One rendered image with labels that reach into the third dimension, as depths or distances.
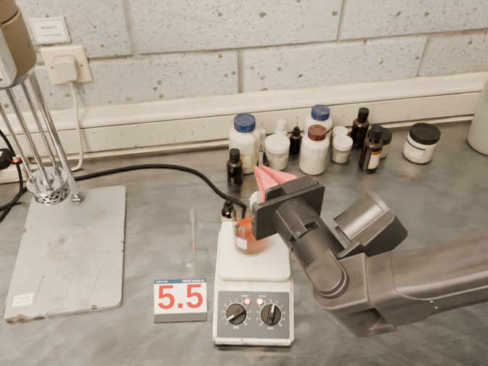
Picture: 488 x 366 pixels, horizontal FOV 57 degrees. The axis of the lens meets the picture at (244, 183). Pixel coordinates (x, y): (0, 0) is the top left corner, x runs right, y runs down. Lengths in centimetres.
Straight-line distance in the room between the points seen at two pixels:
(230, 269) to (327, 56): 56
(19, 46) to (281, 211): 40
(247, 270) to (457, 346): 36
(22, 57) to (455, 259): 57
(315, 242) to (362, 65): 67
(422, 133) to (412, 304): 68
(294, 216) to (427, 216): 50
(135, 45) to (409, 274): 75
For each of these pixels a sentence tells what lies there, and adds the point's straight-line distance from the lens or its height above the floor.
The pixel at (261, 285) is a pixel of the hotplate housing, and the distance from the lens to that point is 76.
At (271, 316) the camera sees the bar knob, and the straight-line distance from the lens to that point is 74.
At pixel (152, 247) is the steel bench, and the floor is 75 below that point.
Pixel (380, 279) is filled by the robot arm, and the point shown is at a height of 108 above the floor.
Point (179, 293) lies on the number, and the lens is 81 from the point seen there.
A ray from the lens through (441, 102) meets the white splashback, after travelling 124.
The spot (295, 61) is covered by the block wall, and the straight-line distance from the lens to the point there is 107.
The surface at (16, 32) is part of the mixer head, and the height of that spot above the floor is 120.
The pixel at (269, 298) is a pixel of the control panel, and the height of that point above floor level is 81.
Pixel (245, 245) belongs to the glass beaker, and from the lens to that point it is 74.
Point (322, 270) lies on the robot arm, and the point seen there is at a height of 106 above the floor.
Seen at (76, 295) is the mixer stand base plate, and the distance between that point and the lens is 87.
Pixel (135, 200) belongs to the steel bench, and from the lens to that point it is 100.
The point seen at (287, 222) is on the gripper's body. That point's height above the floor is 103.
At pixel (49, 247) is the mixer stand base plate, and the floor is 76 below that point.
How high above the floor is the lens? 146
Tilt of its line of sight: 44 degrees down
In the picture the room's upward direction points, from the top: straight up
